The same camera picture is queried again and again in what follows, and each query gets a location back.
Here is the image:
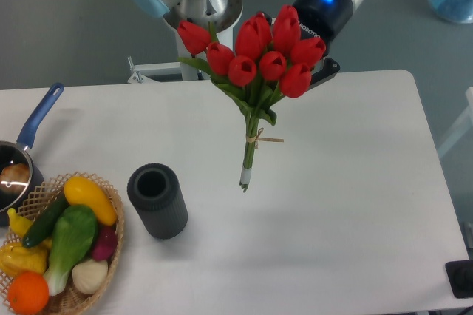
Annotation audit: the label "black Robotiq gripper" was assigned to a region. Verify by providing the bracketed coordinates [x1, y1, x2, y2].
[293, 0, 350, 89]

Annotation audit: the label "red tulip bouquet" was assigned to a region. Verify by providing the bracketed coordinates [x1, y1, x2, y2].
[177, 5, 327, 191]

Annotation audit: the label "dark grey ribbed vase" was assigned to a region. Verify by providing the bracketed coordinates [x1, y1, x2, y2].
[127, 163, 188, 240]

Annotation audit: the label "black device at table edge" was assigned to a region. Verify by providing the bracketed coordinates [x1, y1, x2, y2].
[445, 260, 472, 299]

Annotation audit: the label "yellow squash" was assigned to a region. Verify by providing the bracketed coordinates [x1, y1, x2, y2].
[64, 176, 118, 226]

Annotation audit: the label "green bok choy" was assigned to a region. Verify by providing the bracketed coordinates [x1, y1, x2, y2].
[44, 205, 98, 297]

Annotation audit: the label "white garlic bulb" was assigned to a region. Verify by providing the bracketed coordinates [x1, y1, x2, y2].
[72, 259, 108, 294]

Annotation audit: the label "woven wicker basket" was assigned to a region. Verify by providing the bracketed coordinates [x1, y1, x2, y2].
[1, 172, 124, 314]

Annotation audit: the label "dark green cucumber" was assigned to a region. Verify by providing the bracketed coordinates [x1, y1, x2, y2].
[22, 193, 69, 248]

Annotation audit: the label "bread roll in pan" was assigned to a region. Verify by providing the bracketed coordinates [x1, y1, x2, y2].
[1, 163, 30, 196]

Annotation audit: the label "yellow banana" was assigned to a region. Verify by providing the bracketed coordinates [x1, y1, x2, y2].
[7, 208, 52, 251]

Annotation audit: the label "yellow bell pepper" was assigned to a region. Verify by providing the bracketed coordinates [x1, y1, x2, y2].
[1, 242, 49, 278]

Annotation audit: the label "orange fruit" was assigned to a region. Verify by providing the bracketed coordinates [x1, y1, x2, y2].
[7, 271, 49, 314]

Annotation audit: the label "blue handled saucepan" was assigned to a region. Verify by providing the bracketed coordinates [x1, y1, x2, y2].
[1, 83, 64, 227]

